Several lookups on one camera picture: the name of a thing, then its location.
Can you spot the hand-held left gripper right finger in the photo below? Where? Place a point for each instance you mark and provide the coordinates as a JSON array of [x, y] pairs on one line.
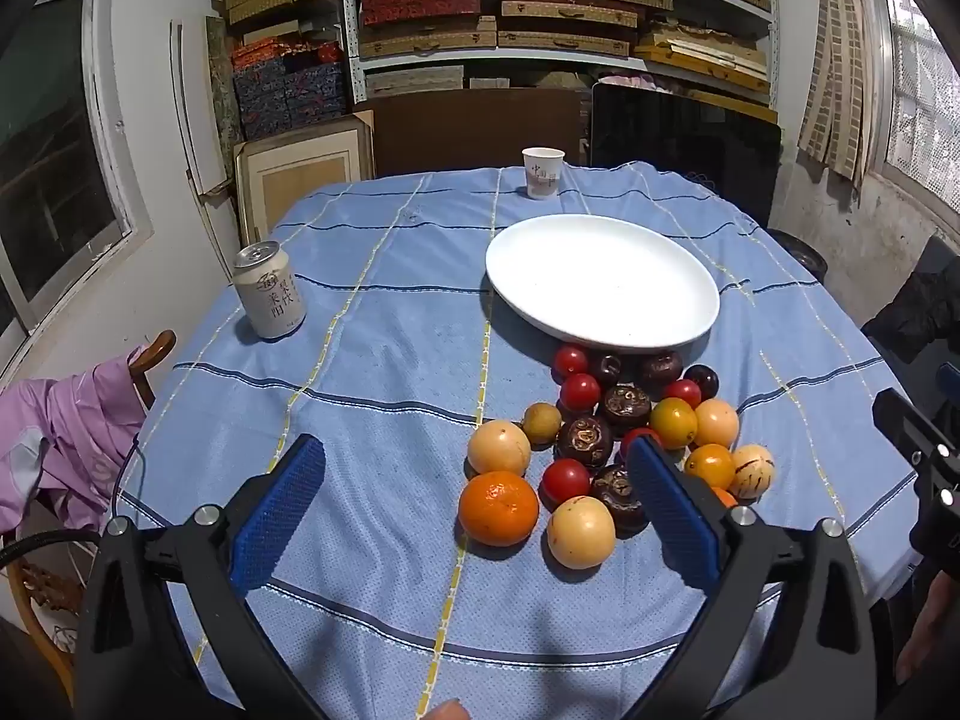
[[671, 510]]

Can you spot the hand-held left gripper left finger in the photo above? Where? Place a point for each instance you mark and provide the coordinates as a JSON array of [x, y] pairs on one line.
[[277, 517]]

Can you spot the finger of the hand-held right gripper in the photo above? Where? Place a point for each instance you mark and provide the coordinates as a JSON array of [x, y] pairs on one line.
[[911, 427], [949, 379]]

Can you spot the small mandarin orange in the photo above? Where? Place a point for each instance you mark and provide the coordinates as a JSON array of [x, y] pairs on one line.
[[724, 497]]

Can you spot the dark water chestnut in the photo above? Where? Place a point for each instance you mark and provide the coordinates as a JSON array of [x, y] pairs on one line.
[[626, 406], [583, 439], [616, 495], [660, 367]]

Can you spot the yellow-orange tomato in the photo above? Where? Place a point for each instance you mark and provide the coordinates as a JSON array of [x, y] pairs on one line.
[[673, 422], [709, 465]]

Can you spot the red cherry tomato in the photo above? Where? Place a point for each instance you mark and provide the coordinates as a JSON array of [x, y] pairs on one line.
[[682, 392], [636, 436], [580, 392], [565, 481], [570, 360]]

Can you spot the pale striped round fruit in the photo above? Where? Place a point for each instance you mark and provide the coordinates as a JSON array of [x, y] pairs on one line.
[[751, 470]]

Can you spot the pale yellow round fruit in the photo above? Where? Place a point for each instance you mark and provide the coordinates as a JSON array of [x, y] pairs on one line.
[[580, 532], [499, 448]]

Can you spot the pale orange round fruit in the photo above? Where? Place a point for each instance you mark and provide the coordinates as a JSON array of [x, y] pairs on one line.
[[715, 422]]

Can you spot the dark purple cherry tomato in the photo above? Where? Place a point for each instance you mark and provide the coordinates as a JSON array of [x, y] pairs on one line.
[[604, 369], [701, 381]]

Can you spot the small brown longan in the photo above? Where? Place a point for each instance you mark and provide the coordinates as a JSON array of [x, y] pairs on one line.
[[541, 422]]

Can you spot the large mandarin orange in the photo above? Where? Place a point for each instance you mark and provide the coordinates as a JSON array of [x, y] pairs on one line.
[[499, 508]]

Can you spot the white plate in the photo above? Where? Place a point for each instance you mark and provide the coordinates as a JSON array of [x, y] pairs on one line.
[[600, 277]]

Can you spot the person's right hand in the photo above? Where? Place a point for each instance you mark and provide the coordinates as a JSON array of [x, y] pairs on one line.
[[930, 615]]

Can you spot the person's left hand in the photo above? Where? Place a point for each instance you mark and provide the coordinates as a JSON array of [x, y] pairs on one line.
[[446, 711]]

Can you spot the black jacket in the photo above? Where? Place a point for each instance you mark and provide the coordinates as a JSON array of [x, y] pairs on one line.
[[922, 307]]

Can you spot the blue checked tablecloth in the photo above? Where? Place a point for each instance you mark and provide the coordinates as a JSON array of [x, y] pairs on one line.
[[375, 390]]

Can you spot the round black stool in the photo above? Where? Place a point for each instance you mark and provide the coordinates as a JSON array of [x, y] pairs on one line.
[[802, 251]]

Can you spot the wooden chair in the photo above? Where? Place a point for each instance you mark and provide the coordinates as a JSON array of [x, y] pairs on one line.
[[154, 352]]

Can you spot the white drink can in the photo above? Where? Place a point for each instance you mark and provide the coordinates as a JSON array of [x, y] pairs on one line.
[[270, 292]]

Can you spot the purple garment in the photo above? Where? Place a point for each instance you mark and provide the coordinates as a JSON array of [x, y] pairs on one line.
[[67, 435]]

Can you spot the bright meshed window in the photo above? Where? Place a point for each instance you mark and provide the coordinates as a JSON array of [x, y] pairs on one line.
[[922, 90]]

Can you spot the tan woven hanging blind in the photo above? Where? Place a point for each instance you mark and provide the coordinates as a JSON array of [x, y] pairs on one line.
[[840, 52]]

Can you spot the beige framed panel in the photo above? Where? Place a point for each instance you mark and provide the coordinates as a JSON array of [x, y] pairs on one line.
[[300, 172]]

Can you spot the white paper cup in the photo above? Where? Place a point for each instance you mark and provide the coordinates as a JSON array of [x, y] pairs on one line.
[[543, 172]]

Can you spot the black flat panel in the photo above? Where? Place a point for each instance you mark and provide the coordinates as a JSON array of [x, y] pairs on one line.
[[675, 135]]

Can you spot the white wooden strips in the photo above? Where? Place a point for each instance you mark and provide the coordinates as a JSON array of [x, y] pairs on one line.
[[191, 127]]

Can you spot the stack of blue patterned boxes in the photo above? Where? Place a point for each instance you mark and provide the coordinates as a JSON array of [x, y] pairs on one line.
[[300, 101]]

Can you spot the brown board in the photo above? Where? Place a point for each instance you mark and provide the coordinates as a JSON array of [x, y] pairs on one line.
[[465, 135]]

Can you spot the green marbled panel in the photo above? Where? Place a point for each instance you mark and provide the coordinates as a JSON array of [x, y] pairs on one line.
[[221, 90]]

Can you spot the pink cloth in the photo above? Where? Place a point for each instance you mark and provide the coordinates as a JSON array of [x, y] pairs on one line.
[[626, 80]]

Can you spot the dark sliding window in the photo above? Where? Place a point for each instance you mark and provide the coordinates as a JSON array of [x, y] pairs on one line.
[[52, 127]]

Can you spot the red patterned box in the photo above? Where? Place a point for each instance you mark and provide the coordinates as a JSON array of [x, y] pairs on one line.
[[255, 52]]

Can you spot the stack of flat gift boxes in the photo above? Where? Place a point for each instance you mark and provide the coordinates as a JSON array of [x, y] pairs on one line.
[[427, 41]]

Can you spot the white metal shelf rack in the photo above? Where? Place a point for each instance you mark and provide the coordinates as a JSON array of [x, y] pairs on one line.
[[351, 15]]

